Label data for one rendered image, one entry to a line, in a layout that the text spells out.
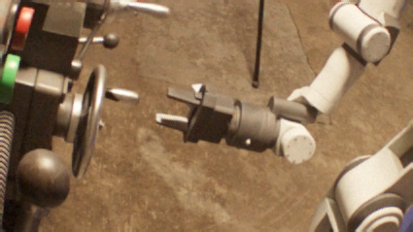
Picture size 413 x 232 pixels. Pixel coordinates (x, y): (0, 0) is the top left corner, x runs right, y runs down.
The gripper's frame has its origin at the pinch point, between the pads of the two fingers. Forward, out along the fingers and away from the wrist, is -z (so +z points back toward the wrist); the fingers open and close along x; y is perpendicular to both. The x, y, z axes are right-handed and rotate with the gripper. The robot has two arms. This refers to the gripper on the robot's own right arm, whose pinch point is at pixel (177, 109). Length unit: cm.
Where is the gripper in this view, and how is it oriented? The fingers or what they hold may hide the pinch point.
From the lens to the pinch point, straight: 138.5
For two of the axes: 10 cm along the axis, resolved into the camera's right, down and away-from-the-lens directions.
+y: 0.7, 6.6, -7.5
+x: 3.5, -7.2, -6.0
